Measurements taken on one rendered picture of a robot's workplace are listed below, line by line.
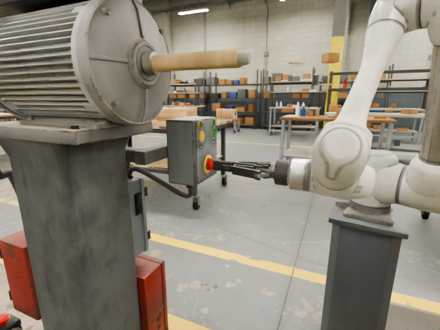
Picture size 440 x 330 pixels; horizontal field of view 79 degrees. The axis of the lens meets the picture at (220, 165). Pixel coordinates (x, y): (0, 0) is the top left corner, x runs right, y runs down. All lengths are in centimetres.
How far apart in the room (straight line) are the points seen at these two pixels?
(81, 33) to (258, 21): 1186
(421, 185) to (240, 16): 1183
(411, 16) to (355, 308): 110
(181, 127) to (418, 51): 1126
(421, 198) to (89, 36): 110
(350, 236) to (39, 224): 108
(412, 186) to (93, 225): 104
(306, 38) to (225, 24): 346
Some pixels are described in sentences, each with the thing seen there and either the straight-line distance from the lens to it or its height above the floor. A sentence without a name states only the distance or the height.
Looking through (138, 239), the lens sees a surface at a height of 72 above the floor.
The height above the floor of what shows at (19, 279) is 68.
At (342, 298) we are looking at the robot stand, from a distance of 140.
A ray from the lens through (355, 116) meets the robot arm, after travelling 65.
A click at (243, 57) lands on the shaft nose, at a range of 49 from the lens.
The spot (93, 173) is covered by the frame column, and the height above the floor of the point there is 100.
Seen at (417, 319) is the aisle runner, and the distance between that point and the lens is 200.
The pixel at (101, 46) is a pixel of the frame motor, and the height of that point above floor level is 127.
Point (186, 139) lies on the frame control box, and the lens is 78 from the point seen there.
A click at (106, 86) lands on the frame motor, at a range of 54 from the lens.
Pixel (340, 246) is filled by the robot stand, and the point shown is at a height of 58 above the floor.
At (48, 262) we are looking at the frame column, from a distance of 86.
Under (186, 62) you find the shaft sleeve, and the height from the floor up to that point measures 125.
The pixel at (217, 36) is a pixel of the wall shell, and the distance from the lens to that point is 1284.
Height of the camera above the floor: 118
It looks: 14 degrees down
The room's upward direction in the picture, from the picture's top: straight up
